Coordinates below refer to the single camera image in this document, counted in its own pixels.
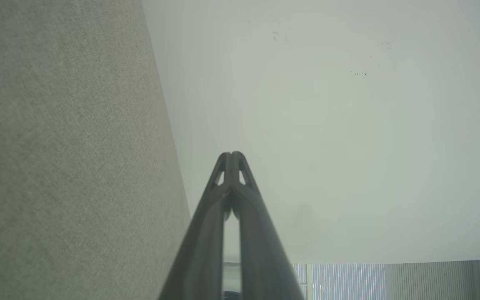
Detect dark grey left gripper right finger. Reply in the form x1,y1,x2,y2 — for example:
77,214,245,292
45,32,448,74
232,151,305,300

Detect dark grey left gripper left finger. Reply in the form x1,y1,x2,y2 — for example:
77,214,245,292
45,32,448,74
159,152,233,300

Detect white vertical window blinds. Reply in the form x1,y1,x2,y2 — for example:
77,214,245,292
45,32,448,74
293,260,480,300

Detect grey fabric sofa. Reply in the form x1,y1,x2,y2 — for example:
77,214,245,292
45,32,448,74
0,0,191,300

